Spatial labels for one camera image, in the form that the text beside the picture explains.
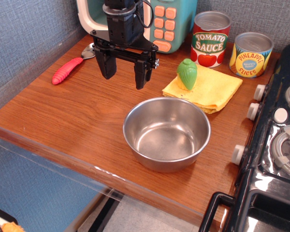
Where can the toy microwave teal and white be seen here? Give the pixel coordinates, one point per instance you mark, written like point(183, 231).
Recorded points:
point(173, 20)

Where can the white stove knob top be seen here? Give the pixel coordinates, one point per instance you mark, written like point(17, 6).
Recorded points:
point(259, 92)

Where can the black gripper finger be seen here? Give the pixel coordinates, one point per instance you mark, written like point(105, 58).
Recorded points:
point(143, 72)
point(106, 62)

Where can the yellow folded cloth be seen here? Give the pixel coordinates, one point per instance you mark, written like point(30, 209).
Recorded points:
point(212, 90)

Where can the white stove knob bottom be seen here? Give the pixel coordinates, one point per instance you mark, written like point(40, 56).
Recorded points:
point(237, 154)

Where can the black oven door handle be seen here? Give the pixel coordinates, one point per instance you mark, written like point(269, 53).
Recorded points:
point(217, 199)

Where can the black toy stove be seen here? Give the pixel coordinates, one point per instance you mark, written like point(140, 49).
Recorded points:
point(262, 187)

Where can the orange fuzzy object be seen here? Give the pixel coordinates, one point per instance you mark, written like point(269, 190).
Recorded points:
point(11, 227)

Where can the green toy corn cob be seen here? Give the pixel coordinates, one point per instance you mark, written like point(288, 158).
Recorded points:
point(186, 74)

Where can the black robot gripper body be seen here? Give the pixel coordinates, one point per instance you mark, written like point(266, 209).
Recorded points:
point(125, 34)

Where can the stainless steel bowl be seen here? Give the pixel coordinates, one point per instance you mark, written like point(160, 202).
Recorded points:
point(166, 134)

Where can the spoon with red handle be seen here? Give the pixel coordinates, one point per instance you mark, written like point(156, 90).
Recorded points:
point(63, 72)

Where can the pineapple slices can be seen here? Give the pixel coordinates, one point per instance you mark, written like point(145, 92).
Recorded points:
point(250, 54)

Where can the tomato sauce can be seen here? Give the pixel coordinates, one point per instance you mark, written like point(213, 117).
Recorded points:
point(209, 38)

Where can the white stove knob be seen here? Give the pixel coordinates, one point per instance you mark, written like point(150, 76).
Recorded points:
point(237, 154)
point(259, 92)
point(252, 111)

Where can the white stove knob middle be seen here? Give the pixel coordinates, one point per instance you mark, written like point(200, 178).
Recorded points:
point(252, 111)

